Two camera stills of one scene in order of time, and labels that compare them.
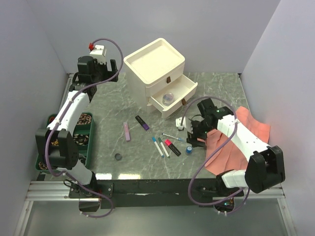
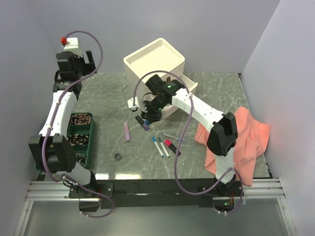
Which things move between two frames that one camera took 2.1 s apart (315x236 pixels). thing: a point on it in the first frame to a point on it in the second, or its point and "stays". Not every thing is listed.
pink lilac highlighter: x=126 y=131 stays
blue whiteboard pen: x=180 y=139 stays
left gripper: x=104 y=66 to x=88 y=68
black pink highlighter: x=168 y=143 stays
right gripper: x=192 y=137 to x=149 y=116
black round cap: x=118 y=157 stays
